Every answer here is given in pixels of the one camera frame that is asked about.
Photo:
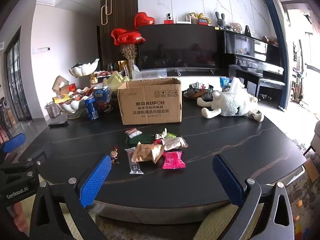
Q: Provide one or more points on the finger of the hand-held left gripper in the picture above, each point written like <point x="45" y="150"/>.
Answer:
<point x="32" y="162"/>
<point x="13" y="142"/>

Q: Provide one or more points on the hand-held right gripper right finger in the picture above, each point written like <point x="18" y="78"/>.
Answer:
<point x="228" y="180"/>

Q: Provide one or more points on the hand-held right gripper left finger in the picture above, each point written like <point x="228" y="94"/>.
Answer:
<point x="95" y="182"/>

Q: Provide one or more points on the red snack packet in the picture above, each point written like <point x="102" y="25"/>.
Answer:
<point x="157" y="139"/>

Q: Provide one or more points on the brown cardboard box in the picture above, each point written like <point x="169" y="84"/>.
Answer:
<point x="150" y="102"/>

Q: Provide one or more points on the small brown candy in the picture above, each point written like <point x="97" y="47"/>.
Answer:
<point x="115" y="154"/>

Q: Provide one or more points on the long silver snack packet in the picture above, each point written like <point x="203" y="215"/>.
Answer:
<point x="134" y="166"/>

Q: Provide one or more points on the black remote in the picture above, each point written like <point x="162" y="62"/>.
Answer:
<point x="58" y="123"/>

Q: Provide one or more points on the clear plastic bin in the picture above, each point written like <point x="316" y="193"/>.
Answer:
<point x="53" y="110"/>

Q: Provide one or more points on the brown paper snack packet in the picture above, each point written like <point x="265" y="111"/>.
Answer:
<point x="147" y="153"/>

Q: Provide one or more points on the dark green snack packet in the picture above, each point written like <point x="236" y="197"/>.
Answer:
<point x="140" y="139"/>

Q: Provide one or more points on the black framed glass door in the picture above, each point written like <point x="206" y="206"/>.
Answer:
<point x="17" y="80"/>

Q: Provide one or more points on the white and pink snack packet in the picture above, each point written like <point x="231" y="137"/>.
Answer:
<point x="133" y="132"/>

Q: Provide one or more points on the white beige snack packet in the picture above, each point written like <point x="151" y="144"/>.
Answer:
<point x="175" y="143"/>

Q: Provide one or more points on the blue chips can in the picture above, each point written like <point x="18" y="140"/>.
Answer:
<point x="91" y="108"/>

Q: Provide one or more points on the open cardboard carton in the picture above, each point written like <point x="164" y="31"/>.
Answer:
<point x="60" y="82"/>

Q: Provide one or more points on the white plush sheep tissue holder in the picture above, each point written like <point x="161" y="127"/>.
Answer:
<point x="232" y="103"/>

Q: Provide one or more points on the red box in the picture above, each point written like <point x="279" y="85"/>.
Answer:
<point x="69" y="88"/>

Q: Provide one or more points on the small white snack wrapper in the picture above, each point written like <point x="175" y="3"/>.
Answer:
<point x="164" y="133"/>

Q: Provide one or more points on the blue snack bag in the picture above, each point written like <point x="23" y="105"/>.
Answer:
<point x="103" y="98"/>

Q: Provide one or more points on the flat cardboard piece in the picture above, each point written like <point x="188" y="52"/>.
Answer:
<point x="313" y="168"/>

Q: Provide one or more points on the patterned bowl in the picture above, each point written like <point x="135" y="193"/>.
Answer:
<point x="196" y="92"/>

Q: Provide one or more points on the white tissue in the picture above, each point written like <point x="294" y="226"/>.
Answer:
<point x="236" y="85"/>

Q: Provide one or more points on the grey chair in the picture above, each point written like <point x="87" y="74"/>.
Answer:
<point x="315" y="140"/>

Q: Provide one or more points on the blue packet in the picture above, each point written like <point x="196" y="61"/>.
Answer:
<point x="225" y="82"/>

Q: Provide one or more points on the white petal tiered stand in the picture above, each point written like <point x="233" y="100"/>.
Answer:
<point x="83" y="68"/>

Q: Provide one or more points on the yellow green bag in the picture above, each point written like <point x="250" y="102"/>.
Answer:
<point x="115" y="81"/>

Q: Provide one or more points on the piano bench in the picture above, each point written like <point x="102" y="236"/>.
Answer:
<point x="271" y="83"/>

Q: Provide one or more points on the gold gift bag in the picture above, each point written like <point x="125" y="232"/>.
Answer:
<point x="122" y="67"/>

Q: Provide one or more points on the clear plastic box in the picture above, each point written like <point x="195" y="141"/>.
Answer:
<point x="150" y="75"/>

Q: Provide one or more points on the cluttered wooden shelf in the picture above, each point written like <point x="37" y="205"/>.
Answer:
<point x="298" y="75"/>

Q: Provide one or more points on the black piano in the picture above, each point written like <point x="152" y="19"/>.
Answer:
<point x="250" y="55"/>

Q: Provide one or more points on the dried flower bouquet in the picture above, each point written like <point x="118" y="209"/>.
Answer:
<point x="128" y="52"/>

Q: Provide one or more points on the blue curtain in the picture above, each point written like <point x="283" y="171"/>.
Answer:
<point x="277" y="50"/>

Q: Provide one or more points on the black television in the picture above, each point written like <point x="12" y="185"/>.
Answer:
<point x="180" y="47"/>

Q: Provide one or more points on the metronome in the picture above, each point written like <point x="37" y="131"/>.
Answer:
<point x="247" y="30"/>

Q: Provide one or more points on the small doll plush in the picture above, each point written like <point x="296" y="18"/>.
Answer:
<point x="236" y="27"/>

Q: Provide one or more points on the grey bunny plush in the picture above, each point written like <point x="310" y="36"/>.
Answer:
<point x="221" y="21"/>

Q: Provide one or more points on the yellow toy figure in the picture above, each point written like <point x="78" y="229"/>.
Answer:
<point x="200" y="17"/>

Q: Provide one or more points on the wall switch panel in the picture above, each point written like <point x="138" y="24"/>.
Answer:
<point x="41" y="50"/>

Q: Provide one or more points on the white security camera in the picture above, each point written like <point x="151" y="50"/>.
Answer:
<point x="168" y="18"/>

